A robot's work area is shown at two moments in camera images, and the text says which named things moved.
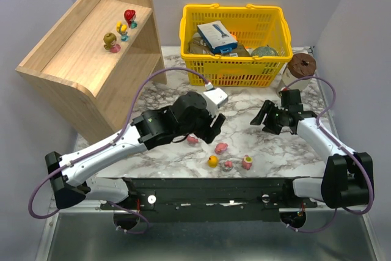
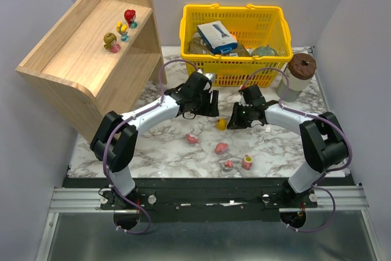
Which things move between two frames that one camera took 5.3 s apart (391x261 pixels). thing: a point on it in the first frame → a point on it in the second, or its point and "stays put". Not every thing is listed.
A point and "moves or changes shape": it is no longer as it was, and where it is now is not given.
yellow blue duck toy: (122, 29) stays put
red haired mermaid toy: (130, 16) stays put
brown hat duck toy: (110, 40) stays put
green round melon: (264, 51) stays put
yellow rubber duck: (212, 161) moves or changes shape
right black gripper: (272, 118) → (240, 117)
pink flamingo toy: (192, 139) stays put
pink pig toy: (220, 147) stays put
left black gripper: (211, 128) → (206, 103)
